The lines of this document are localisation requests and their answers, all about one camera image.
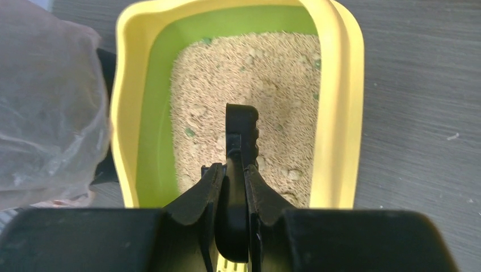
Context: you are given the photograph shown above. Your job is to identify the bin with pink bag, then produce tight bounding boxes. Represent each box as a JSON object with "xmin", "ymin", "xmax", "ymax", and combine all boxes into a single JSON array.
[{"xmin": 1, "ymin": 1, "xmax": 111, "ymax": 210}]

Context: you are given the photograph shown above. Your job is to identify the cat litter sand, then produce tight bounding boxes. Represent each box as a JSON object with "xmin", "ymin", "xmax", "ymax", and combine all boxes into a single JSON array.
[{"xmin": 170, "ymin": 32, "xmax": 321, "ymax": 207}]

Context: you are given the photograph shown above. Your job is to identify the yellow green litter box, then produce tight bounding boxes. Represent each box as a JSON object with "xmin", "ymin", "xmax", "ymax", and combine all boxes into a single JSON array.
[{"xmin": 110, "ymin": 1, "xmax": 364, "ymax": 210}]

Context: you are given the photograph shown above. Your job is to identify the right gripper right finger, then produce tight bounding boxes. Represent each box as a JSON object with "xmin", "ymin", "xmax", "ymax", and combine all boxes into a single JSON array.
[{"xmin": 244, "ymin": 165, "xmax": 458, "ymax": 271}]

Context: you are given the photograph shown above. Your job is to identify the black litter scoop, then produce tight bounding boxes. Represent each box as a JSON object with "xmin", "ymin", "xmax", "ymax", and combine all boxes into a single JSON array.
[{"xmin": 215, "ymin": 104, "xmax": 259, "ymax": 264}]

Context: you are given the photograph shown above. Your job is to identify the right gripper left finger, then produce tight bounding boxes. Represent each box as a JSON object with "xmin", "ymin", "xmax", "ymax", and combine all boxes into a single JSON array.
[{"xmin": 1, "ymin": 163, "xmax": 223, "ymax": 271}]

